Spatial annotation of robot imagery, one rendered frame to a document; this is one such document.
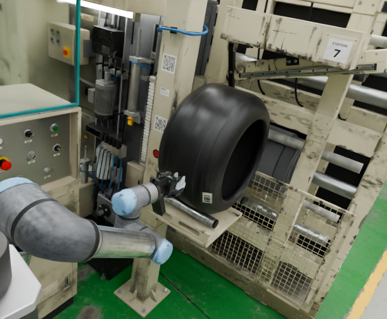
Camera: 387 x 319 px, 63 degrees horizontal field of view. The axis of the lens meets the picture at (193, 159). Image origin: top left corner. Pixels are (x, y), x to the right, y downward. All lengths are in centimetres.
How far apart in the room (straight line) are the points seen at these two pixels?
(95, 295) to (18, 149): 118
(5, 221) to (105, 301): 158
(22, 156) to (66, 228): 83
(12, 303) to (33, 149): 123
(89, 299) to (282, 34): 187
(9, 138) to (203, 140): 76
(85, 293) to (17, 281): 199
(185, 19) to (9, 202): 99
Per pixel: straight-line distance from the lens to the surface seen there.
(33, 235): 70
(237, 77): 174
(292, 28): 149
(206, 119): 123
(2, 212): 77
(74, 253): 72
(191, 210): 149
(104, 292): 231
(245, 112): 128
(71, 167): 167
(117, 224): 107
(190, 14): 143
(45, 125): 150
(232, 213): 174
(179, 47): 144
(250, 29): 156
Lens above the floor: 177
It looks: 26 degrees down
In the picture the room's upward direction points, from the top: 11 degrees clockwise
